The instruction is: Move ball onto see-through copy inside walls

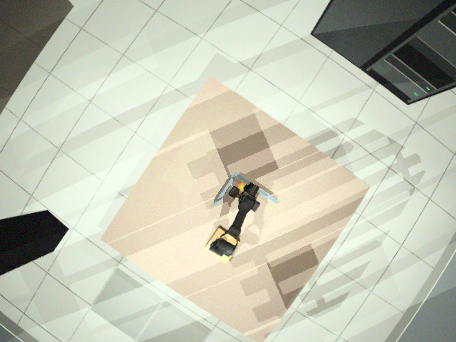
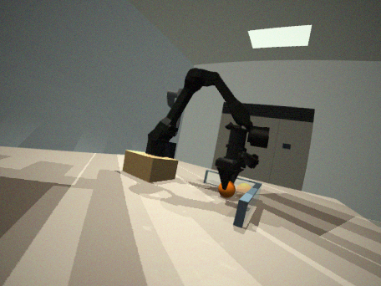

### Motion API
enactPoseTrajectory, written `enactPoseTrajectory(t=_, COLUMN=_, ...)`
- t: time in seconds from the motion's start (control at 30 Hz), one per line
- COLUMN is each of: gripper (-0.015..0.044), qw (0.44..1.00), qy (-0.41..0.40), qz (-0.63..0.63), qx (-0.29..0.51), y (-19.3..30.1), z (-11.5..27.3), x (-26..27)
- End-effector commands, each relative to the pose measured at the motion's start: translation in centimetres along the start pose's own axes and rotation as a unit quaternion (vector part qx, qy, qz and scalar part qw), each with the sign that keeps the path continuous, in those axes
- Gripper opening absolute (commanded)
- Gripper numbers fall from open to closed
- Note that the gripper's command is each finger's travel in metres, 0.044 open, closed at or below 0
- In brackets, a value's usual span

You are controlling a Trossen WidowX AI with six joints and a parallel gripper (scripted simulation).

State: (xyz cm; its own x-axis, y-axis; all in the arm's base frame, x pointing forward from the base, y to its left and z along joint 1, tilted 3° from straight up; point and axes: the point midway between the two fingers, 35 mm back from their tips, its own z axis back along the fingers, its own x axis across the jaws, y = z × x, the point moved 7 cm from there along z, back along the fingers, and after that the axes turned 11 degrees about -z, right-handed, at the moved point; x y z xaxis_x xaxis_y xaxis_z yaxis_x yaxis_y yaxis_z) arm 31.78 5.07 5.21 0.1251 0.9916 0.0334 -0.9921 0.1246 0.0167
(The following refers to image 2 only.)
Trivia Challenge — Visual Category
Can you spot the orange ball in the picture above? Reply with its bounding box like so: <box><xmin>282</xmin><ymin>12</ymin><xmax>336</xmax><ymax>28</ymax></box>
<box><xmin>218</xmin><ymin>182</ymin><xmax>236</xmax><ymax>198</ymax></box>

